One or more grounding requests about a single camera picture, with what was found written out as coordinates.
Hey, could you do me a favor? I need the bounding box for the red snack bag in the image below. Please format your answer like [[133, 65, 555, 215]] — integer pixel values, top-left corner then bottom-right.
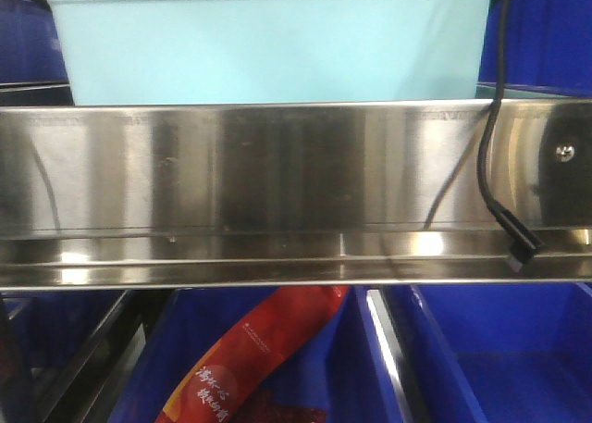
[[155, 285, 349, 422]]

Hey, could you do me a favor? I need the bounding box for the blue bin lower left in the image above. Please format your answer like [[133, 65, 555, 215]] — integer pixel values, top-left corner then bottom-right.
[[2, 290, 121, 368]]

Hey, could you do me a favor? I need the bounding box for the stainless steel shelf rail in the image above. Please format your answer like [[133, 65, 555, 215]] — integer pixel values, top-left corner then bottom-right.
[[1, 99, 591, 290]]

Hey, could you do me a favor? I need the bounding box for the blue bin with snack bag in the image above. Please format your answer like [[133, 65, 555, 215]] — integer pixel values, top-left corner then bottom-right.
[[109, 287, 402, 422]]

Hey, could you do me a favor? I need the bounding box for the blue bin upper right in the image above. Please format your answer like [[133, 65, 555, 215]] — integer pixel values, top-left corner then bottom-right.
[[505, 0, 591, 97]]

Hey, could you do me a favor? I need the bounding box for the blue bin upper left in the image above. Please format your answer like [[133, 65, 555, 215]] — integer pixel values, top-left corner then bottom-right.
[[1, 0, 67, 84]]

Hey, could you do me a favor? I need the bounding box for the black cable with plug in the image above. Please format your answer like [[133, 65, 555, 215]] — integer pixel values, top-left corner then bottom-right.
[[475, 0, 544, 273]]

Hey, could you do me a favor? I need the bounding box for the light blue plastic bin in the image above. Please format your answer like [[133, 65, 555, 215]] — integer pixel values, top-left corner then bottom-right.
[[47, 0, 490, 106]]

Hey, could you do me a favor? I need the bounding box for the blue bin lower right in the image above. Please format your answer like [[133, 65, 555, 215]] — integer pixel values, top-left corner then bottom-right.
[[384, 282, 592, 423]]

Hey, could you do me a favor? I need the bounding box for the steel screw on rail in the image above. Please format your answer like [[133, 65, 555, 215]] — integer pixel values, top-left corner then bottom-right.
[[555, 143, 576, 163]]

